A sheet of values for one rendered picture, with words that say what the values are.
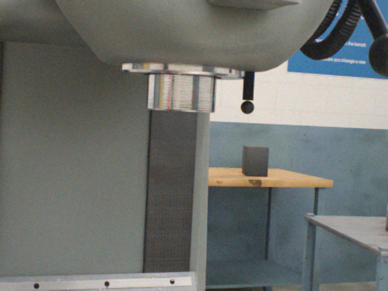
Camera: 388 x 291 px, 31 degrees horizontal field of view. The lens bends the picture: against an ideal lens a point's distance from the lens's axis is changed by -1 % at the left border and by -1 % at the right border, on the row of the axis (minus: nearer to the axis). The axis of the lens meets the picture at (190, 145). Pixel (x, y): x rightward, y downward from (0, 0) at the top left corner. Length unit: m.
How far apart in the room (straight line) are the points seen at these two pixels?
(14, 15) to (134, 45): 0.17
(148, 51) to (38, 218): 0.46
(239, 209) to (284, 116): 0.75
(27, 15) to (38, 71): 0.27
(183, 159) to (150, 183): 0.05
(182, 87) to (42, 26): 0.16
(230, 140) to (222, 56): 4.65
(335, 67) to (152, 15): 5.07
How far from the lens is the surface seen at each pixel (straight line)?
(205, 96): 0.47
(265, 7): 0.40
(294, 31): 0.43
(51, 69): 0.84
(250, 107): 0.50
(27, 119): 0.84
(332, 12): 0.79
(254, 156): 4.43
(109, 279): 0.88
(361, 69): 5.58
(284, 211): 5.31
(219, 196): 5.07
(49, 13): 0.58
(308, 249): 3.25
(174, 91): 0.47
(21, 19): 0.58
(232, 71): 0.46
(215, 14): 0.40
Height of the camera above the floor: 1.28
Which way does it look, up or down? 3 degrees down
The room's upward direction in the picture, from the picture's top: 3 degrees clockwise
